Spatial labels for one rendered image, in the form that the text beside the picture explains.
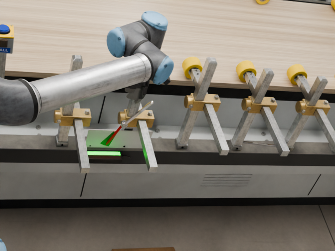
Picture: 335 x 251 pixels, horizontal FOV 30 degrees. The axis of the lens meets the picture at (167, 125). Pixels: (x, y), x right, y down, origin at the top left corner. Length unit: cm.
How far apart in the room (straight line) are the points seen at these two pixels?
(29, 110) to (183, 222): 184
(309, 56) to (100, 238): 134
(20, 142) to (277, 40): 136
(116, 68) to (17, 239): 145
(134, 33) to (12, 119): 57
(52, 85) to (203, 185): 170
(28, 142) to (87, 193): 69
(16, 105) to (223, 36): 161
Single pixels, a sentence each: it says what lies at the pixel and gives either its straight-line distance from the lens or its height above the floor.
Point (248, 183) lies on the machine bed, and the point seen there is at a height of 22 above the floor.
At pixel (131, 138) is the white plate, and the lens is 250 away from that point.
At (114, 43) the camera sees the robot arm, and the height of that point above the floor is 133.
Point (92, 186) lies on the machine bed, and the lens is 304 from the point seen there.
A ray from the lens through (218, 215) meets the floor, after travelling 338.
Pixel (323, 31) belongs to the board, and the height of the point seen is 90.
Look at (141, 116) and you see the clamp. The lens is 244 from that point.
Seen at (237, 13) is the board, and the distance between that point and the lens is 320.
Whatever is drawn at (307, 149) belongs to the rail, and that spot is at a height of 70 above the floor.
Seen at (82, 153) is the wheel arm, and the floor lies 86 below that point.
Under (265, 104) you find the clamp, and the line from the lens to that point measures 256.
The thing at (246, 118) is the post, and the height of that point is 89.
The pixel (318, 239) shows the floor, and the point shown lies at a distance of 355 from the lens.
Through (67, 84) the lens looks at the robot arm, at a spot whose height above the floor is 141.
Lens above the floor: 247
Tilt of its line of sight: 41 degrees down
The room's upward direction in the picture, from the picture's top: 19 degrees clockwise
